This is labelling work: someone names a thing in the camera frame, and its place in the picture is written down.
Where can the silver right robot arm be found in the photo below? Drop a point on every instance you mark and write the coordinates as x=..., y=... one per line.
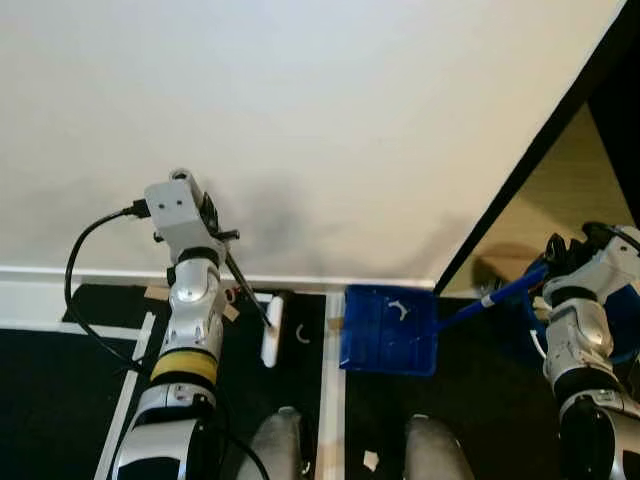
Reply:
x=575, y=340

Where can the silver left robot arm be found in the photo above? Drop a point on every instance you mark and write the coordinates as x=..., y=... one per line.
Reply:
x=195, y=310

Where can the black floor mat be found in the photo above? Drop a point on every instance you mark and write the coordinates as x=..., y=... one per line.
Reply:
x=480, y=420

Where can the white floor tape strip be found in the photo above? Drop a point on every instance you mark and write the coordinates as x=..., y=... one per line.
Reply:
x=331, y=400
x=125, y=400

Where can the tan masking tape piece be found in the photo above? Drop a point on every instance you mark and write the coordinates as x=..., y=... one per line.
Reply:
x=336, y=325
x=155, y=293

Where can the blue round waste bucket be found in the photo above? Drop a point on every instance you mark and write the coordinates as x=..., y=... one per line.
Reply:
x=622, y=325

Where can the black door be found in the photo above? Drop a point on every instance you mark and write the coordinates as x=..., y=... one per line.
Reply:
x=625, y=130

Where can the grey left robot leg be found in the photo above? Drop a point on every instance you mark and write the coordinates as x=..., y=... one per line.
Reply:
x=275, y=450

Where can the grey robot leg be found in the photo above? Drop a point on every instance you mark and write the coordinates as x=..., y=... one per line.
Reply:
x=435, y=455
x=275, y=450

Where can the grey right robot leg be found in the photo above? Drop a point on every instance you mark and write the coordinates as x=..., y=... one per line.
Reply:
x=435, y=455

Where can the small white paper bit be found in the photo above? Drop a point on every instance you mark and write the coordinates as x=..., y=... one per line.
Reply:
x=370, y=460

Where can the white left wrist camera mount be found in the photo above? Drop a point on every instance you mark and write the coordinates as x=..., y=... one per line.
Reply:
x=175, y=215

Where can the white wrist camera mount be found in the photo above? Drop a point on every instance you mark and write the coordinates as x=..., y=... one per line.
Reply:
x=175, y=215
x=610, y=268

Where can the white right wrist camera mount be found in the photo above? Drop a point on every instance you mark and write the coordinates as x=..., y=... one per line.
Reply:
x=610, y=268

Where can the black door frame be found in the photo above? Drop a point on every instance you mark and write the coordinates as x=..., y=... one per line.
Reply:
x=538, y=150

